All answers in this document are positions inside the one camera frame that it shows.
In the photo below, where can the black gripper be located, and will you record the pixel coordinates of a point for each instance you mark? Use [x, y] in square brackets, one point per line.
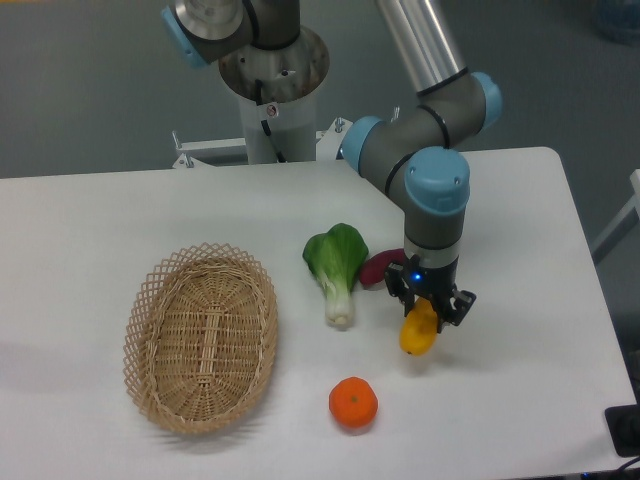
[409, 280]

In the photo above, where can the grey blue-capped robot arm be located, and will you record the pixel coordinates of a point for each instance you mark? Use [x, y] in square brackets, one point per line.
[274, 66]

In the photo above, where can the purple sweet potato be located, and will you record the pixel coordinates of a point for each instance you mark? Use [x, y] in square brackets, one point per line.
[383, 265]

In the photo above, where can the green bok choy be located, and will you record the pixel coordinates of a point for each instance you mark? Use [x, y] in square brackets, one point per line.
[334, 259]

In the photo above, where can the orange tangerine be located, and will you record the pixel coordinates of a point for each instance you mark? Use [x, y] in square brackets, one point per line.
[353, 403]

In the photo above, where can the black device at table edge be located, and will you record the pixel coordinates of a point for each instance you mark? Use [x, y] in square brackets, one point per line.
[623, 426]

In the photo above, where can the woven wicker basket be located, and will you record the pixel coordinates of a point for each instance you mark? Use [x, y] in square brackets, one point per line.
[201, 341]

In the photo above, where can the white frame at right edge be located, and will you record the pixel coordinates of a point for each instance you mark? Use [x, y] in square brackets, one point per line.
[620, 225]

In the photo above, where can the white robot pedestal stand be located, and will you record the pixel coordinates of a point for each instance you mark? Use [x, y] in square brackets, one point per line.
[272, 133]

